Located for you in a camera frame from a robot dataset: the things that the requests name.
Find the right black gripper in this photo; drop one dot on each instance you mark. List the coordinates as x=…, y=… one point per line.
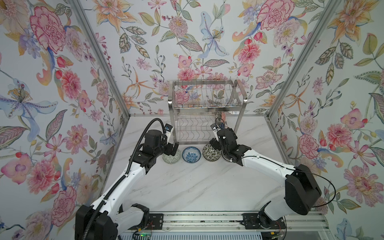
x=214, y=144

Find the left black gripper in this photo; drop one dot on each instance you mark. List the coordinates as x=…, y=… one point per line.
x=169, y=150

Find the green leaf pattern bowl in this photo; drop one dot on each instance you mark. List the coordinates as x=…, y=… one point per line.
x=210, y=154

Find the grey green floral bowl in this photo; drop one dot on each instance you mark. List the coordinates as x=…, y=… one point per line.
x=169, y=159

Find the orange pattern bowl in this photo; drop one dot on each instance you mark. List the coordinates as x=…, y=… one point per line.
x=222, y=116

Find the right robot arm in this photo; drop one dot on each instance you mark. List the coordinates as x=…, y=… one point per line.
x=301, y=190

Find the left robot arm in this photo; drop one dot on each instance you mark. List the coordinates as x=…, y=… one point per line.
x=106, y=218

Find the steel two-tier dish rack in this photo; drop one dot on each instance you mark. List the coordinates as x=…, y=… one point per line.
x=193, y=106

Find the blue floral inner bowl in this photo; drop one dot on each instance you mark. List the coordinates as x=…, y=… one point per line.
x=191, y=155

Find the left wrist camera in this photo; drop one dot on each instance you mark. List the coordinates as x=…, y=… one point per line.
x=168, y=131

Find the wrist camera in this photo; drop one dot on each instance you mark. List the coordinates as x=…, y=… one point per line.
x=215, y=130
x=168, y=131

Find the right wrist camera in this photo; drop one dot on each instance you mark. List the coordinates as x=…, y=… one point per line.
x=215, y=130

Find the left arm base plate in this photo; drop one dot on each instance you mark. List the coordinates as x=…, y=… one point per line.
x=152, y=222

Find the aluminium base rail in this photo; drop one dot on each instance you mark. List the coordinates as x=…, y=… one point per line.
x=231, y=221

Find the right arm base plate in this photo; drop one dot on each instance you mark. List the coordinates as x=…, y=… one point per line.
x=256, y=221

